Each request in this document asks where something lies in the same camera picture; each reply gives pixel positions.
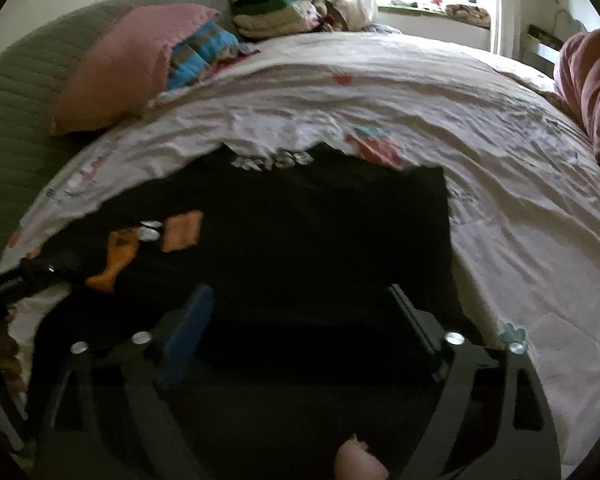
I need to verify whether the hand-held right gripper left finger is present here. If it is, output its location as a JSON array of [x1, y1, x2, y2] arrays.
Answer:
[[32, 284, 216, 480]]

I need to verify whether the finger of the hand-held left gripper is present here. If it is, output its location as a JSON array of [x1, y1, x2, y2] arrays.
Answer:
[[0, 252, 83, 293]]

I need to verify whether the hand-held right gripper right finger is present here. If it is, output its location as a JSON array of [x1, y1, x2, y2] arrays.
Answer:
[[387, 284, 563, 480]]

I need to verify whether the black printed shirt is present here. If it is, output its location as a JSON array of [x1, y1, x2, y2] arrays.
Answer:
[[27, 142, 486, 480]]

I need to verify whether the pile of folded clothes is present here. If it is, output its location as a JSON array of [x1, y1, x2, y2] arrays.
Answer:
[[230, 0, 351, 41]]

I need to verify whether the green quilted blanket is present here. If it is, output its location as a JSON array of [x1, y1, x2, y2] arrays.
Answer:
[[0, 0, 231, 261]]

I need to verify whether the pink pillow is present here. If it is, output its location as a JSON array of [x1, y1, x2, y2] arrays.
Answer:
[[50, 2, 221, 136]]

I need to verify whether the white strawberry print bed cover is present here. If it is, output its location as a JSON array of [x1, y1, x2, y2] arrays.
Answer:
[[0, 30, 600, 480]]

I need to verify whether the blue striped cloth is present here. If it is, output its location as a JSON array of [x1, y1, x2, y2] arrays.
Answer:
[[167, 22, 261, 91]]

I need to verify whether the pink fleece blanket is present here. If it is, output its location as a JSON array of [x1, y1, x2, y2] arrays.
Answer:
[[554, 27, 600, 186]]

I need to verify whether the patterned cushion on windowsill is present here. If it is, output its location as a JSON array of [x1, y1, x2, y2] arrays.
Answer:
[[445, 4, 492, 25]]

